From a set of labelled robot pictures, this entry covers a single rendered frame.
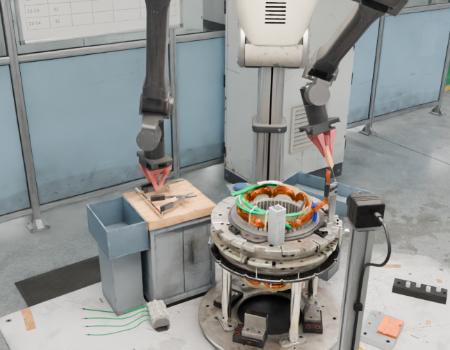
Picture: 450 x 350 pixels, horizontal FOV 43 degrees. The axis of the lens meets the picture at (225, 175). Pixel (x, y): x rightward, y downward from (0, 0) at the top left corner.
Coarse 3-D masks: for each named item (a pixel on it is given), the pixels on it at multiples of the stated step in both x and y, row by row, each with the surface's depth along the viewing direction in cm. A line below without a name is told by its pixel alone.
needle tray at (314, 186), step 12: (288, 180) 171; (300, 180) 175; (312, 180) 172; (324, 180) 170; (312, 192) 162; (348, 192) 167; (372, 192) 162; (336, 204) 158; (336, 264) 174; (324, 276) 171
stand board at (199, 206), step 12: (132, 192) 161; (156, 192) 161; (180, 192) 161; (132, 204) 154; (144, 204) 154; (156, 204) 154; (180, 204) 154; (192, 204) 154; (204, 204) 154; (144, 216) 148; (156, 216) 148; (168, 216) 148; (180, 216) 149; (192, 216) 151; (204, 216) 153; (156, 228) 147
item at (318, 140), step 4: (308, 136) 159; (312, 136) 158; (316, 136) 154; (320, 136) 154; (312, 140) 159; (316, 140) 160; (320, 140) 155; (316, 144) 159; (320, 144) 156; (324, 144) 156; (320, 148) 159; (324, 148) 157; (320, 152) 160; (324, 152) 157; (324, 156) 158
